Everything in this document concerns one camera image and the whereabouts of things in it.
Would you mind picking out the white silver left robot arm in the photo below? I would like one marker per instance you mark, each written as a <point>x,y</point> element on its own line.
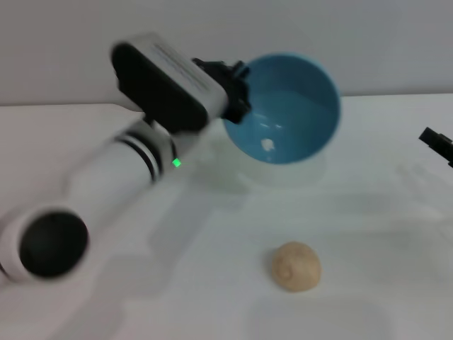
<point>106,170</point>

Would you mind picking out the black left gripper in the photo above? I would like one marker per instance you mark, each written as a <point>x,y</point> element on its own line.
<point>226,79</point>

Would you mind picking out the blue ceramic bowl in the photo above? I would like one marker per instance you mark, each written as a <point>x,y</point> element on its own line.
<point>301,117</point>

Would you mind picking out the round beige egg yolk pastry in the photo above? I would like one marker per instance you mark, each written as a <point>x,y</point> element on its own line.
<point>296,267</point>

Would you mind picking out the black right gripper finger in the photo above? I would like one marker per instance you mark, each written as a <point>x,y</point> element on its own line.
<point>440,143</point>

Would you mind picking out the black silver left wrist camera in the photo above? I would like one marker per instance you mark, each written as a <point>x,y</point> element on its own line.
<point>166,85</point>

